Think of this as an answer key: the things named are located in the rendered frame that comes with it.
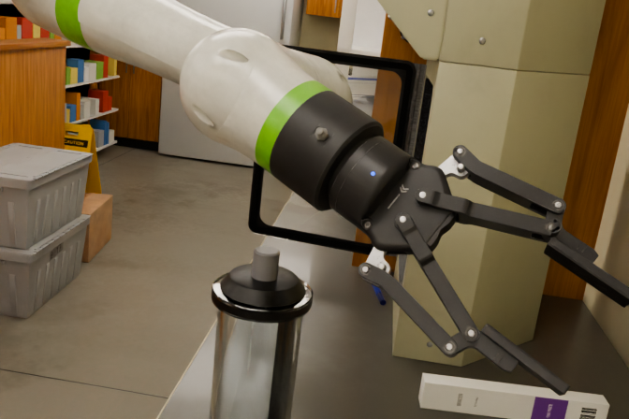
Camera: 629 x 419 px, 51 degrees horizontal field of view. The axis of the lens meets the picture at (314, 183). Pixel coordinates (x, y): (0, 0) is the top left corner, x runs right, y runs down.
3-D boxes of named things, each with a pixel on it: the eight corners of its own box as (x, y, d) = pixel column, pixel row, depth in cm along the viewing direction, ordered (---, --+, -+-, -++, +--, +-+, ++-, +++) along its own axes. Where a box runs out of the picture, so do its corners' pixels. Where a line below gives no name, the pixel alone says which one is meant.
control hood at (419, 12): (428, 51, 125) (436, -3, 122) (439, 61, 94) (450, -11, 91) (368, 44, 126) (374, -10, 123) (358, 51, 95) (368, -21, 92)
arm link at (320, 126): (253, 152, 53) (325, 67, 54) (290, 196, 64) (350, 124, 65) (308, 195, 51) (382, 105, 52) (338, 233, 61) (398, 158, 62)
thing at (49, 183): (94, 214, 338) (95, 151, 330) (31, 254, 280) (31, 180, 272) (17, 203, 342) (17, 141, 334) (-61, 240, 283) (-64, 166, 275)
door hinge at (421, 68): (396, 256, 135) (426, 64, 125) (396, 260, 133) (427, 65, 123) (388, 254, 135) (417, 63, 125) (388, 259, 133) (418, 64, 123)
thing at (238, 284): (308, 296, 75) (314, 241, 73) (297, 333, 66) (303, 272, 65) (229, 283, 76) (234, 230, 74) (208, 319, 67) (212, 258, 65)
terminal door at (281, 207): (387, 258, 134) (417, 61, 124) (247, 232, 140) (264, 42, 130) (388, 257, 135) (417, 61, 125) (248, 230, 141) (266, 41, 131)
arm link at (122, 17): (66, 45, 82) (95, -41, 80) (131, 61, 92) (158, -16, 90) (298, 167, 67) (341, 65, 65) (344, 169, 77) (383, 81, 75)
